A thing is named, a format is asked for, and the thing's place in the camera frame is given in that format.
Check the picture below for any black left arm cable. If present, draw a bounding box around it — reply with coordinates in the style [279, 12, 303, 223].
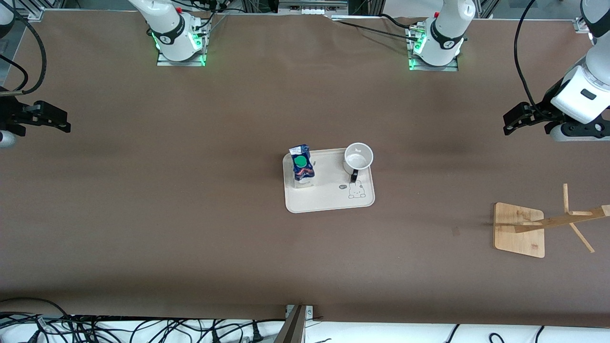
[513, 0, 549, 120]

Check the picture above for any grey metal bracket post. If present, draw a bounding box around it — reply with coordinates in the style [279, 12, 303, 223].
[275, 304, 315, 343]

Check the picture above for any wooden cup stand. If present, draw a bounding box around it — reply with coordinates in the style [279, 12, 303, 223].
[493, 183, 610, 259]

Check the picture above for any beige rabbit tray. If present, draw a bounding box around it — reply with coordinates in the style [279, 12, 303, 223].
[283, 148, 376, 214]

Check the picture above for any brown table cover sheet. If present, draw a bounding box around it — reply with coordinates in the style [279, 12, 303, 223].
[0, 10, 610, 329]

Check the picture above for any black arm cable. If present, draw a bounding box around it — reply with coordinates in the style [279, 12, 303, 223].
[0, 9, 47, 97]
[513, 0, 549, 120]

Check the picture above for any blue milk carton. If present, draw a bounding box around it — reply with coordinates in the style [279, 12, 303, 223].
[288, 144, 316, 186]

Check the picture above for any black cable white tag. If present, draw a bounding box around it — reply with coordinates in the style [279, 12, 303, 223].
[33, 314, 62, 343]

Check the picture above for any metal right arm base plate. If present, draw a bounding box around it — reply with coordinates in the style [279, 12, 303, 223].
[156, 19, 210, 67]

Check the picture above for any white mug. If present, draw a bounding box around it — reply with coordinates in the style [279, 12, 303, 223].
[343, 142, 374, 183]

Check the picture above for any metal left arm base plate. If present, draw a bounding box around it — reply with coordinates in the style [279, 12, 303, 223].
[407, 26, 459, 72]

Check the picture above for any black cable with plug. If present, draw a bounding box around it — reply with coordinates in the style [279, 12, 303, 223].
[238, 320, 265, 343]

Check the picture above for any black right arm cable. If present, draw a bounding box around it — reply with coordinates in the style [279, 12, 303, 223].
[0, 9, 47, 97]

